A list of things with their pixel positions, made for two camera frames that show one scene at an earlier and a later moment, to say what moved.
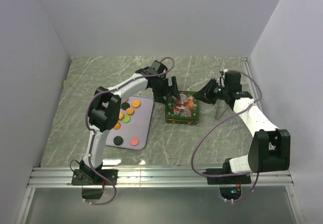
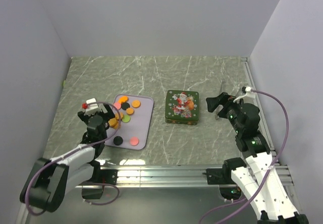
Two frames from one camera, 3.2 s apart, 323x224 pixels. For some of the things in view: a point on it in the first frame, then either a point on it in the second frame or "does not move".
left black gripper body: x=161 y=89 to x=107 y=115
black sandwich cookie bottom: x=118 y=140 does not move
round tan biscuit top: x=136 y=104 does not move
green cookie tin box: x=194 y=121 does not move
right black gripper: x=205 y=93 to x=213 y=102
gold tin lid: x=186 y=107 does not move
